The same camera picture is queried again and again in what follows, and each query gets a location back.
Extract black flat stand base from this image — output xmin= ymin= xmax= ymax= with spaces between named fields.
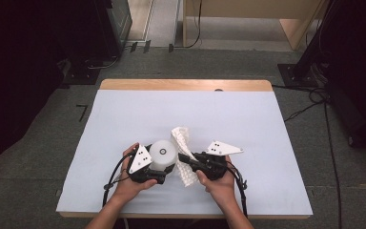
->
xmin=62 ymin=58 xmax=101 ymax=86

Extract person's dark trousers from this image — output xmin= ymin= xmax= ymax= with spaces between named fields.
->
xmin=115 ymin=219 xmax=232 ymax=229

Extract black cabinet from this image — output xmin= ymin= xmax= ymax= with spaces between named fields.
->
xmin=93 ymin=0 xmax=132 ymax=60

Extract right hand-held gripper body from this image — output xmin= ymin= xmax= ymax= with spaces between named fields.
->
xmin=192 ymin=140 xmax=244 ymax=181

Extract black hanging cable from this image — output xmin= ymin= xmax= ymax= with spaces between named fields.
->
xmin=174 ymin=0 xmax=203 ymax=50

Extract white cylindrical canister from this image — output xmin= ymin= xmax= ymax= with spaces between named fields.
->
xmin=148 ymin=139 xmax=178 ymax=175

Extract person's left hand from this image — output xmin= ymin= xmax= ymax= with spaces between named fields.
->
xmin=112 ymin=142 xmax=159 ymax=204

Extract black slanted stand with base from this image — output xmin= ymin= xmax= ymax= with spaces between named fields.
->
xmin=277 ymin=0 xmax=341 ymax=89

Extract black floor cables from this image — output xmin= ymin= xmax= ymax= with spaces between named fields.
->
xmin=272 ymin=84 xmax=344 ymax=229

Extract light wooden desk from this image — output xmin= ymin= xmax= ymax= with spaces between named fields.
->
xmin=182 ymin=0 xmax=330 ymax=52

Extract dark curtain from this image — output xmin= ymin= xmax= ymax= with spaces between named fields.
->
xmin=317 ymin=0 xmax=366 ymax=156
xmin=0 ymin=0 xmax=99 ymax=185

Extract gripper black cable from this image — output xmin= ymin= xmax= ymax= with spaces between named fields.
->
xmin=102 ymin=152 xmax=134 ymax=208
xmin=203 ymin=160 xmax=249 ymax=219

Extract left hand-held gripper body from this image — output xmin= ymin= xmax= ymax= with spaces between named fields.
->
xmin=128 ymin=143 xmax=157 ymax=184

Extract grey floor cable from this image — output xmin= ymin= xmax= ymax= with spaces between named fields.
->
xmin=87 ymin=55 xmax=122 ymax=71

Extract white table sheet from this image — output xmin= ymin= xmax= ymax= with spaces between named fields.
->
xmin=55 ymin=89 xmax=314 ymax=217

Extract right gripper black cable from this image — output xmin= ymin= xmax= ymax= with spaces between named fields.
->
xmin=203 ymin=160 xmax=249 ymax=219

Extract white knitted cloth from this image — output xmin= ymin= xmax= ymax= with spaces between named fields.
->
xmin=171 ymin=126 xmax=199 ymax=188

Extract person's right hand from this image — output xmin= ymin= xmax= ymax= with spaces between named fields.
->
xmin=195 ymin=155 xmax=238 ymax=206

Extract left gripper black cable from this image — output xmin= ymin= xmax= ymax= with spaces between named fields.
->
xmin=102 ymin=152 xmax=134 ymax=208

